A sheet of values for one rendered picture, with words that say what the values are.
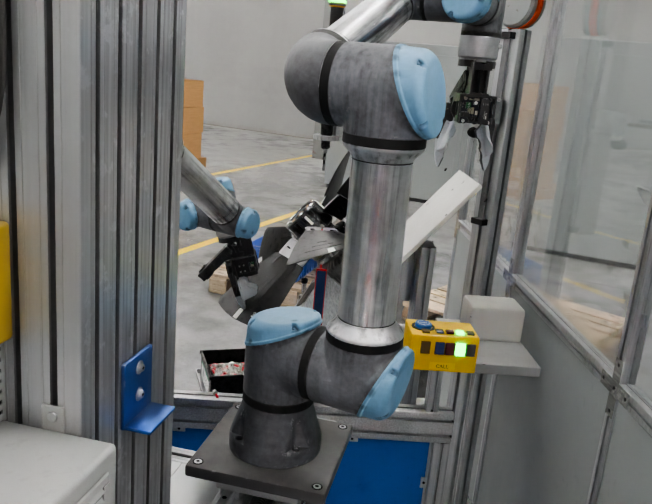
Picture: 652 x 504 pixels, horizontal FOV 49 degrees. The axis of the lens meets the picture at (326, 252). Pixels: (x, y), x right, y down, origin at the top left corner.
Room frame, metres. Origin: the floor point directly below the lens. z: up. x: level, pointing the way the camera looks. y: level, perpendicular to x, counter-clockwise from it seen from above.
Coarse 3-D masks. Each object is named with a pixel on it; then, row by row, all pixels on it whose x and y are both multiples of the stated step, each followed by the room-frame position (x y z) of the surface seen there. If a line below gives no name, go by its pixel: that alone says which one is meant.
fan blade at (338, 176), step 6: (348, 156) 2.27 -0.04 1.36; (342, 162) 2.22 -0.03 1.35; (342, 168) 2.25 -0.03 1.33; (336, 174) 2.18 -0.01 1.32; (342, 174) 2.28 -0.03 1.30; (336, 180) 2.20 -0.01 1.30; (342, 180) 2.31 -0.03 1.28; (330, 186) 2.14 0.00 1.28; (336, 186) 2.22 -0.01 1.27; (330, 192) 2.15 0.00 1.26; (336, 192) 2.23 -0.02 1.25; (330, 198) 2.16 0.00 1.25
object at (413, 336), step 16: (416, 320) 1.61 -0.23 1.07; (416, 336) 1.52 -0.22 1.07; (432, 336) 1.52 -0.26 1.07; (448, 336) 1.52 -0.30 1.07; (464, 336) 1.53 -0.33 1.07; (416, 352) 1.52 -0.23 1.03; (432, 352) 1.52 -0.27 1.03; (416, 368) 1.52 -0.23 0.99; (432, 368) 1.52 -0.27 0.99; (448, 368) 1.52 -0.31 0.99; (464, 368) 1.52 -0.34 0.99
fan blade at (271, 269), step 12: (276, 252) 1.96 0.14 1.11; (264, 264) 1.94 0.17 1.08; (276, 264) 1.93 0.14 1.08; (252, 276) 1.93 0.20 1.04; (264, 276) 1.91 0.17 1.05; (276, 276) 1.90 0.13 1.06; (288, 276) 1.89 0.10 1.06; (264, 288) 1.88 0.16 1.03; (276, 288) 1.87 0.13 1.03; (288, 288) 1.86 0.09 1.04; (228, 300) 1.90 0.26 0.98; (252, 300) 1.86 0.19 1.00; (264, 300) 1.84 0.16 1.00; (276, 300) 1.84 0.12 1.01; (228, 312) 1.86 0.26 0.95
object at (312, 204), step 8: (312, 200) 1.99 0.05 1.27; (304, 208) 2.02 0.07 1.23; (312, 208) 1.96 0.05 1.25; (320, 208) 1.98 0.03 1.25; (296, 216) 2.02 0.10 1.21; (304, 216) 1.95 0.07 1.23; (312, 216) 1.95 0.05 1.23; (320, 216) 1.96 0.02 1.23; (328, 216) 1.98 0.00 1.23; (288, 224) 2.00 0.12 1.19; (296, 224) 1.95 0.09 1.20; (304, 224) 1.94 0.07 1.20; (312, 224) 1.95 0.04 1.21; (320, 224) 1.95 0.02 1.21; (328, 224) 1.97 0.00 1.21; (336, 224) 2.05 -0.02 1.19; (344, 224) 1.99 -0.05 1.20; (296, 232) 1.96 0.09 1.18; (344, 232) 1.96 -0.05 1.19; (320, 256) 1.95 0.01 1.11
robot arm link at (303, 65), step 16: (368, 0) 1.23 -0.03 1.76; (384, 0) 1.24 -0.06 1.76; (400, 0) 1.27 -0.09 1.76; (416, 0) 1.31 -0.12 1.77; (352, 16) 1.16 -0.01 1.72; (368, 16) 1.17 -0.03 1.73; (384, 16) 1.21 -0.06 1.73; (400, 16) 1.26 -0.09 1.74; (416, 16) 1.33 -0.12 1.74; (320, 32) 1.07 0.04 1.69; (336, 32) 1.08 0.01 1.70; (352, 32) 1.12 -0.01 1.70; (368, 32) 1.15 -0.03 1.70; (384, 32) 1.20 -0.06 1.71; (304, 48) 1.00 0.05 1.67; (320, 48) 0.98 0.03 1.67; (288, 64) 1.02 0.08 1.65; (304, 64) 0.98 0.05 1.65; (320, 64) 0.97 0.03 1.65; (288, 80) 1.00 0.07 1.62; (304, 80) 0.97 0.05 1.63; (304, 96) 0.97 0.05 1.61; (304, 112) 1.00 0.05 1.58; (320, 112) 0.97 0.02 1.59
